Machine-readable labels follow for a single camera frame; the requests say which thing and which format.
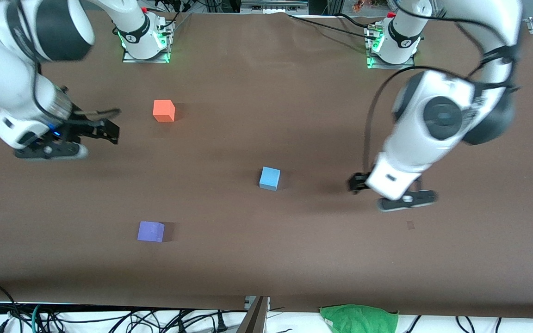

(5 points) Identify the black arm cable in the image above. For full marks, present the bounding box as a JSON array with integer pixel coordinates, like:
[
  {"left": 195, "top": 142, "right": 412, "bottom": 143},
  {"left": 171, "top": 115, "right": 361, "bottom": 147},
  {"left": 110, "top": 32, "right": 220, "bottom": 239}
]
[
  {"left": 17, "top": 0, "right": 122, "bottom": 122},
  {"left": 363, "top": 0, "right": 521, "bottom": 174}
]

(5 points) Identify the purple foam block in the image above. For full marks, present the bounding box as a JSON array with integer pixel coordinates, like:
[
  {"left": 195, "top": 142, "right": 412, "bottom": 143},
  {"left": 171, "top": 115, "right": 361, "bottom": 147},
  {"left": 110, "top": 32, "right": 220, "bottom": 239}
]
[{"left": 137, "top": 221, "right": 166, "bottom": 243}]

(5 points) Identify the green cloth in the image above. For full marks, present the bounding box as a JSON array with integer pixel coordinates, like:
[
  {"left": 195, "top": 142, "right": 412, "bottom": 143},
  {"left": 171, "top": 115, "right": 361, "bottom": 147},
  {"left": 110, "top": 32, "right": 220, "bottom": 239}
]
[{"left": 320, "top": 304, "right": 399, "bottom": 333}]

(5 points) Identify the light blue foam block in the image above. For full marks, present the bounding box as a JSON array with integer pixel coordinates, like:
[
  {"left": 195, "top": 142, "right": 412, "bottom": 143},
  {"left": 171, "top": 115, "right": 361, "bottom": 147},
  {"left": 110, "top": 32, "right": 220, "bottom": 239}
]
[{"left": 259, "top": 167, "right": 281, "bottom": 191}]

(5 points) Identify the long black table cable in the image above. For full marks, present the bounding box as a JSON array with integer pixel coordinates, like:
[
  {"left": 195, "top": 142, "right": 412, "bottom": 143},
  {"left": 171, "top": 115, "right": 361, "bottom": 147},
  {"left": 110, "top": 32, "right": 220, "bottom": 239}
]
[{"left": 287, "top": 13, "right": 377, "bottom": 42}]

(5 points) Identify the aluminium frame profile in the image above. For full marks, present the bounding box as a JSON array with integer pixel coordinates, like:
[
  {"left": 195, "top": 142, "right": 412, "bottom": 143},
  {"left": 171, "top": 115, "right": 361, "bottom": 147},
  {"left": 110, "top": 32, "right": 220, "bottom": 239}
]
[{"left": 241, "top": 0, "right": 309, "bottom": 14}]

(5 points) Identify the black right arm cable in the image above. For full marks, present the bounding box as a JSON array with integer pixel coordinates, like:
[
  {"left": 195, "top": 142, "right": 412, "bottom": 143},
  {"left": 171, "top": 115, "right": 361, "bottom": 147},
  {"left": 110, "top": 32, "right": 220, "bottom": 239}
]
[{"left": 17, "top": 0, "right": 122, "bottom": 122}]

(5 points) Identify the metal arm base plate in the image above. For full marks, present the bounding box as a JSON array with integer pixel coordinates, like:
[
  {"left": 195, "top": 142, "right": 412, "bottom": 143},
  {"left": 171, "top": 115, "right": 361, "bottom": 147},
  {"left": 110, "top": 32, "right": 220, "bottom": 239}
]
[
  {"left": 367, "top": 50, "right": 416, "bottom": 71},
  {"left": 122, "top": 44, "right": 171, "bottom": 64}
]

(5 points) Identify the brown table cover sheet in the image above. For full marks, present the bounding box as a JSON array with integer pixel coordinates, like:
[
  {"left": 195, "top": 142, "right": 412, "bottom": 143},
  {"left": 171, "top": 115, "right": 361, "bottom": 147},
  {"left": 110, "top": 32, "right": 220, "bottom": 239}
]
[{"left": 0, "top": 9, "right": 533, "bottom": 320}]

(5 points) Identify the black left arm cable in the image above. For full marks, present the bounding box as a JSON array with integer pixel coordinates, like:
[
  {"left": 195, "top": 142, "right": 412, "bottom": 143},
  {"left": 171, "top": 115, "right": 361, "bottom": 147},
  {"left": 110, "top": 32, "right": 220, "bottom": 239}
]
[{"left": 363, "top": 0, "right": 521, "bottom": 174}]

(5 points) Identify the orange foam block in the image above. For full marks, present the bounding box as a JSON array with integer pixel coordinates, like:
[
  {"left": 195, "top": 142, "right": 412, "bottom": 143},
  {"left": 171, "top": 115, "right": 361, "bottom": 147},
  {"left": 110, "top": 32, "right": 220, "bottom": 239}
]
[{"left": 153, "top": 99, "right": 176, "bottom": 123}]

